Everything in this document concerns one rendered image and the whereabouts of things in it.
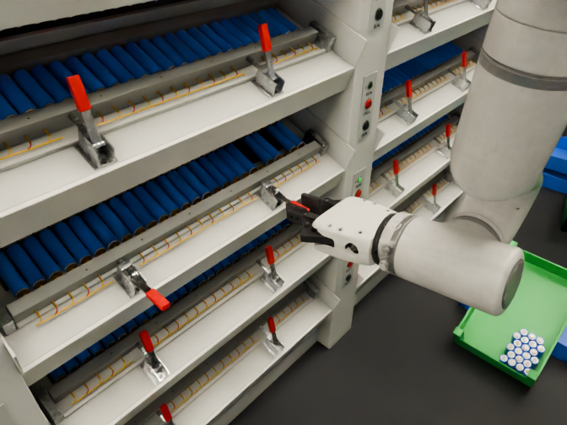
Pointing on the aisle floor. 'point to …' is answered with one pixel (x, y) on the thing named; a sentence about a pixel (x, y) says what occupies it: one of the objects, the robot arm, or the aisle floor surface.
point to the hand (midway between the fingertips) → (305, 209)
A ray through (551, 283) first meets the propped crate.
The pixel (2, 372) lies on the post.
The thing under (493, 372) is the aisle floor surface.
